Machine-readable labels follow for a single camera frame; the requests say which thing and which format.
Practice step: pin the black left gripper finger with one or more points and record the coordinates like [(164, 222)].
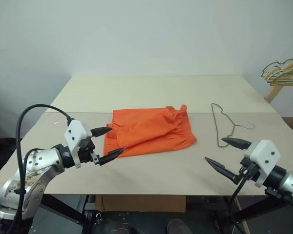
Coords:
[(110, 156), (100, 131)]

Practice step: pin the light wooden slat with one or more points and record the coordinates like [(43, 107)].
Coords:
[(241, 214)]

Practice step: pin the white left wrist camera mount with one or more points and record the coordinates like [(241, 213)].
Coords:
[(75, 132)]

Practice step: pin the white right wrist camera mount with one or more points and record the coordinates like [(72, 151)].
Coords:
[(265, 156)]

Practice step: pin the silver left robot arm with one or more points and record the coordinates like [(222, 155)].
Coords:
[(42, 162)]

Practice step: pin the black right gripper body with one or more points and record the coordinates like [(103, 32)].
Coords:
[(250, 170)]

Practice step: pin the light wooden clothes rack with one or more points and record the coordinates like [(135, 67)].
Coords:
[(274, 91)]

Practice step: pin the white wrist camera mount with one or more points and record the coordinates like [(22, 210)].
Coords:
[(75, 132), (265, 156)]

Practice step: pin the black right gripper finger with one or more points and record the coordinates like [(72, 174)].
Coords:
[(236, 143), (224, 169)]

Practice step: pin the brown cardboard box under table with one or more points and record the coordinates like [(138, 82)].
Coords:
[(141, 202)]

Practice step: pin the black metal table frame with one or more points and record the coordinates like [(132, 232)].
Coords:
[(63, 207)]

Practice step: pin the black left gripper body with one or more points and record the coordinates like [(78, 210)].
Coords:
[(85, 153)]

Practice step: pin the orange shorts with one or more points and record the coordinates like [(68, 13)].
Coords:
[(146, 131)]

